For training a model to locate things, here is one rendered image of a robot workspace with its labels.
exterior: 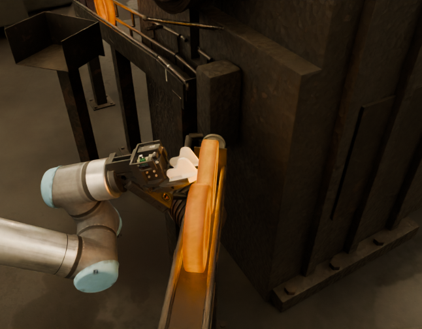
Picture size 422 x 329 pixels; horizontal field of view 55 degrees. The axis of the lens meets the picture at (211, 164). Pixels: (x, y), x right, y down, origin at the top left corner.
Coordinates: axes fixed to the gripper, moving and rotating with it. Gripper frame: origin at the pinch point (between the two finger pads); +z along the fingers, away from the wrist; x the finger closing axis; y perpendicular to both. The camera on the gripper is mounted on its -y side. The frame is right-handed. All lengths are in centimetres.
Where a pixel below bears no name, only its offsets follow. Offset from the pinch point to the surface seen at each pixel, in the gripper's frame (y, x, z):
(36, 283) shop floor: -51, 16, -82
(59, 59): 6, 74, -65
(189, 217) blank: 6.2, -19.5, 0.8
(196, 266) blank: -1.5, -23.2, 0.0
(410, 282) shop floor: -89, 29, 48
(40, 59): 8, 74, -72
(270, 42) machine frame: 10.9, 31.1, 15.9
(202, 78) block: 6.8, 28.9, -2.3
